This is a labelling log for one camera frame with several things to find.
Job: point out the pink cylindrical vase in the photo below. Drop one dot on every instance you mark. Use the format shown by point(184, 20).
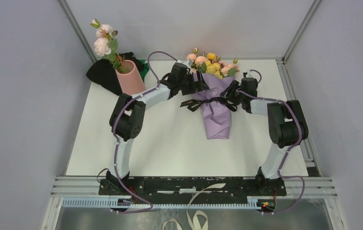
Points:
point(131, 81)

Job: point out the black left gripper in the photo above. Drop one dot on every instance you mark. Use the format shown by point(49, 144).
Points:
point(192, 90)

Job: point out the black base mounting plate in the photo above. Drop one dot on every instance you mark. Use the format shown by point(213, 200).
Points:
point(249, 186)

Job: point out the green cloth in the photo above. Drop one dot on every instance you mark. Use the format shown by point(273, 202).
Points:
point(142, 67)

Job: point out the black cloth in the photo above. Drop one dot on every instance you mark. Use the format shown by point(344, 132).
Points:
point(103, 73)

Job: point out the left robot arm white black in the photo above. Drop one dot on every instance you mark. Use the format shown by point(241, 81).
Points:
point(128, 115)

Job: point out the black ribbon gold lettering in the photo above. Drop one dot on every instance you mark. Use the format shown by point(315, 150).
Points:
point(216, 104)

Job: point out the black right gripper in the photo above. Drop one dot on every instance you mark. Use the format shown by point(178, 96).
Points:
point(228, 93)

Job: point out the purple wrapping paper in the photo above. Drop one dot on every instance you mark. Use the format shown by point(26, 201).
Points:
point(216, 116)

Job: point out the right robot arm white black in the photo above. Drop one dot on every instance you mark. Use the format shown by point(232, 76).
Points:
point(286, 124)

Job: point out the aluminium frame rail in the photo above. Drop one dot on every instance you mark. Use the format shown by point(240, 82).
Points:
point(305, 145)

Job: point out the pink flowers in vase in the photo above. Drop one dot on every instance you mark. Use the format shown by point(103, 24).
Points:
point(106, 45)

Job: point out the pink and yellow flower bouquet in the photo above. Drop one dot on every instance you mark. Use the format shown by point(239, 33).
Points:
point(210, 63)

